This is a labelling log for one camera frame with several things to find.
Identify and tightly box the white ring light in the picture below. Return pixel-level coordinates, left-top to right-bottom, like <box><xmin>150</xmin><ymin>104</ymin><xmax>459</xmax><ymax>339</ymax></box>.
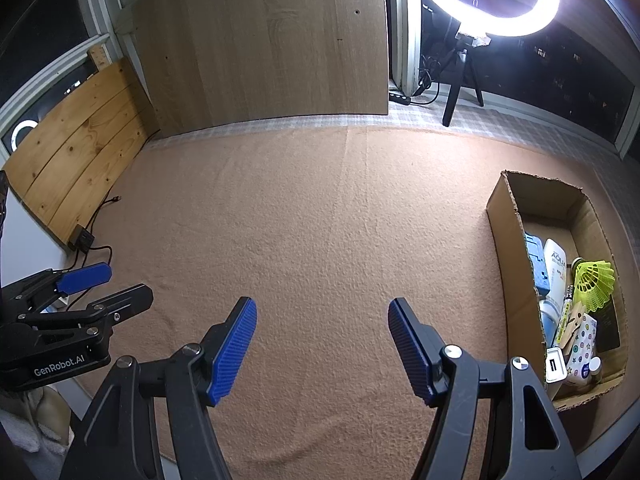
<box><xmin>419</xmin><ymin>0</ymin><xmax>561</xmax><ymax>50</ymax></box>

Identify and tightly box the patterned tissue pack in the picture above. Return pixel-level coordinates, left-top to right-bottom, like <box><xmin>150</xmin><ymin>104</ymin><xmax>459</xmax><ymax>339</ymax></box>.
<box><xmin>562</xmin><ymin>316</ymin><xmax>599</xmax><ymax>386</ymax></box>

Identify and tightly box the person's left forearm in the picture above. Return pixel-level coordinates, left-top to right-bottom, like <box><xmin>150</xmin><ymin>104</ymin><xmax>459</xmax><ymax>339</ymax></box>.
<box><xmin>0</xmin><ymin>385</ymin><xmax>76</xmax><ymax>480</ymax></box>

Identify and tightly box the white window frame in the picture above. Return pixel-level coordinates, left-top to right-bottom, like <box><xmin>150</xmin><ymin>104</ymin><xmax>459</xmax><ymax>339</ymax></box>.
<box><xmin>0</xmin><ymin>0</ymin><xmax>166</xmax><ymax>161</ymax></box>
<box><xmin>565</xmin><ymin>0</ymin><xmax>640</xmax><ymax>156</ymax></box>
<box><xmin>382</xmin><ymin>0</ymin><xmax>423</xmax><ymax>97</ymax></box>

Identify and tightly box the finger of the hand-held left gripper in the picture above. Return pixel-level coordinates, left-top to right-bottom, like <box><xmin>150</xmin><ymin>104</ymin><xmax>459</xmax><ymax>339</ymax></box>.
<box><xmin>17</xmin><ymin>283</ymin><xmax>154</xmax><ymax>341</ymax></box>
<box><xmin>0</xmin><ymin>261</ymin><xmax>113</xmax><ymax>319</ymax></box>

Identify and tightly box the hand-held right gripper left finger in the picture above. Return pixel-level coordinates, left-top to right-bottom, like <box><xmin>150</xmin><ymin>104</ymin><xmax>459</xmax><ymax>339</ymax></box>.
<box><xmin>60</xmin><ymin>296</ymin><xmax>258</xmax><ymax>480</ymax></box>

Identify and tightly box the blue plastic phone stand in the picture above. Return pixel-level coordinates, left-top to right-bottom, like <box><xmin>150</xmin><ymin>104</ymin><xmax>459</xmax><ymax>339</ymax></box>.
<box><xmin>524</xmin><ymin>231</ymin><xmax>551</xmax><ymax>301</ymax></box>

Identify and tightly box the wooden clothespin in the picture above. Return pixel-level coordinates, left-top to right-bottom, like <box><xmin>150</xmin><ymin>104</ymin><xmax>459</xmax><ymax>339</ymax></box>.
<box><xmin>555</xmin><ymin>302</ymin><xmax>587</xmax><ymax>348</ymax></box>

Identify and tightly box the white blue sunscreen tube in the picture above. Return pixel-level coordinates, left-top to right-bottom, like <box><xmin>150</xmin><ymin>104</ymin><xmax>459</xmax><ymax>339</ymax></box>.
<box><xmin>539</xmin><ymin>238</ymin><xmax>571</xmax><ymax>346</ymax></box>

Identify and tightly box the large light wooden board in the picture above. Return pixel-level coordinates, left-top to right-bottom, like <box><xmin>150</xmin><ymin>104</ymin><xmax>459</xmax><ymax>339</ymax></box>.
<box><xmin>131</xmin><ymin>0</ymin><xmax>390</xmax><ymax>137</ymax></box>

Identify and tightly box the cardboard box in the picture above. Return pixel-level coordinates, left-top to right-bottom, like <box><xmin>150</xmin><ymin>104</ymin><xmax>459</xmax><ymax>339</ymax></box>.
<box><xmin>486</xmin><ymin>170</ymin><xmax>628</xmax><ymax>413</ymax></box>

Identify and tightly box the black power adapter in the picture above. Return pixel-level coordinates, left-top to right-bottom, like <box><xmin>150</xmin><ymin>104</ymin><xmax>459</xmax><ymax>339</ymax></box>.
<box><xmin>67</xmin><ymin>226</ymin><xmax>96</xmax><ymax>252</ymax></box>

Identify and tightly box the short black cable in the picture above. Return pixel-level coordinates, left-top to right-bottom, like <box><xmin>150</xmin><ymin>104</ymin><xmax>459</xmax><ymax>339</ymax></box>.
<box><xmin>82</xmin><ymin>195</ymin><xmax>122</xmax><ymax>233</ymax></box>

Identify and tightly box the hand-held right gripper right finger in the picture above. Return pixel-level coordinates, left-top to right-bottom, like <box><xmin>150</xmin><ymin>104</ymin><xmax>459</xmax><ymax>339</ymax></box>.
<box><xmin>387</xmin><ymin>297</ymin><xmax>583</xmax><ymax>480</ymax></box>

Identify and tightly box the black cable bundle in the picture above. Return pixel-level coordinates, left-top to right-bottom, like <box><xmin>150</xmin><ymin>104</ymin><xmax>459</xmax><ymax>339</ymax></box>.
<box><xmin>412</xmin><ymin>52</ymin><xmax>441</xmax><ymax>106</ymax></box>

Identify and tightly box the white charger plug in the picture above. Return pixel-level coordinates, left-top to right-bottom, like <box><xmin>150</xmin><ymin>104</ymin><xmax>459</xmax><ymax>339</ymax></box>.
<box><xmin>544</xmin><ymin>346</ymin><xmax>568</xmax><ymax>385</ymax></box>

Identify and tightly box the yellow plastic shuttlecock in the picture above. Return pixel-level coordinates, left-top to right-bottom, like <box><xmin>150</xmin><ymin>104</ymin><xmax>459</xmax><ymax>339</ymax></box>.
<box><xmin>570</xmin><ymin>257</ymin><xmax>617</xmax><ymax>313</ymax></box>

